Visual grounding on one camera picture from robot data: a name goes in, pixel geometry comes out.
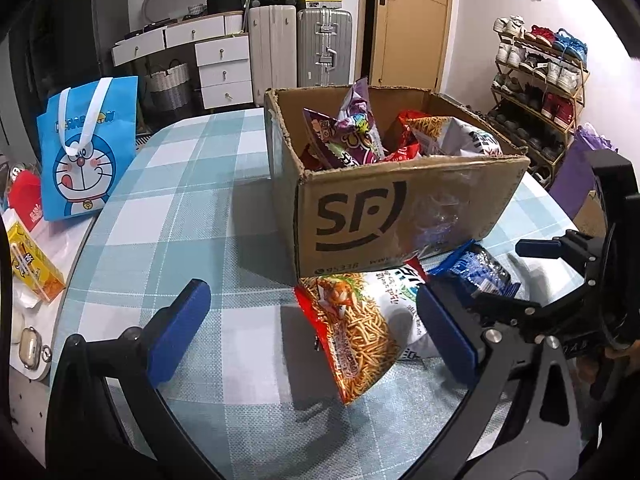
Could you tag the blue cartoon tote bag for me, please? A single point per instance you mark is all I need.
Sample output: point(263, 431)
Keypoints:
point(85, 170)

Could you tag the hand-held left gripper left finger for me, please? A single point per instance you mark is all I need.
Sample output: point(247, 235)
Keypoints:
point(180, 330)

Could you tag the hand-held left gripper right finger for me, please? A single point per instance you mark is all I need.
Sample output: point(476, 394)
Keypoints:
point(445, 335)

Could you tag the grey white woven basket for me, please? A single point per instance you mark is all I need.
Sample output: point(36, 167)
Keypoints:
point(170, 87)

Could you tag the black yellow shoebox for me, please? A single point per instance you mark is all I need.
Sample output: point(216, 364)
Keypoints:
point(320, 1)

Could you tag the small cardboard box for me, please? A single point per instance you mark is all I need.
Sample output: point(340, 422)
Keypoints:
point(592, 212)

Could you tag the purple bag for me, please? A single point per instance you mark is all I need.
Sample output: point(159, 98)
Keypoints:
point(575, 170)

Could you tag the purple snack packet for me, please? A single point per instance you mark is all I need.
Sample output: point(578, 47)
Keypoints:
point(357, 125)
point(325, 135)

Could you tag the metal shoe rack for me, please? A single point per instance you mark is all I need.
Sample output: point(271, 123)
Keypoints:
point(570, 132)

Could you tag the red noodle snack bag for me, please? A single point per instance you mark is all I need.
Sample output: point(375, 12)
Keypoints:
point(360, 330)

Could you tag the yellow box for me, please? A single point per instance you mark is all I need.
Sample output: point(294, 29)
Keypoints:
point(35, 265)

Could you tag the brown cardboard box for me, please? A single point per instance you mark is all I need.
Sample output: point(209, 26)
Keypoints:
point(360, 220)

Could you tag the group of shoes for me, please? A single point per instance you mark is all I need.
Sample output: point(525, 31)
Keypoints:
point(545, 70)

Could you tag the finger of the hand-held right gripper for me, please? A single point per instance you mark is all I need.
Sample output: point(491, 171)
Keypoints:
point(505, 305)
point(540, 248)

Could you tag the wooden door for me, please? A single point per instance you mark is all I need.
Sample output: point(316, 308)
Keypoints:
point(410, 35)

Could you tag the white drawer cabinet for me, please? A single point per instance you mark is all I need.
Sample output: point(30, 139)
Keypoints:
point(222, 70)

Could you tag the white noodle snack packet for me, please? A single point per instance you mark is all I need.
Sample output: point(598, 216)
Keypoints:
point(460, 137)

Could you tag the red pouch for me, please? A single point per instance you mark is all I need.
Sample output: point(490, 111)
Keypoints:
point(25, 195)

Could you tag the checked teal white tablecloth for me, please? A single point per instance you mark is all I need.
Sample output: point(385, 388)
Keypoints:
point(200, 200)

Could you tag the silver suitcase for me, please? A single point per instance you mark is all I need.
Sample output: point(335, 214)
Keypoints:
point(325, 45)

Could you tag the dark grey cabinet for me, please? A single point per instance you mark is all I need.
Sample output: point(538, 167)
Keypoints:
point(100, 20)

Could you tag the white earbuds case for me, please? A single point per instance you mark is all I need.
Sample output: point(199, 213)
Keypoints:
point(30, 352)

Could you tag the beige suitcase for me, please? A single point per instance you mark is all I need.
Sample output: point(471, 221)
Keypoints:
point(272, 55)

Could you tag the blue snack packet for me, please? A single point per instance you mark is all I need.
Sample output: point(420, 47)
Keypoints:
point(475, 267)

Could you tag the red snack packet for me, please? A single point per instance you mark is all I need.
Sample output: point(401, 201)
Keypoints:
point(407, 122)
point(402, 154)

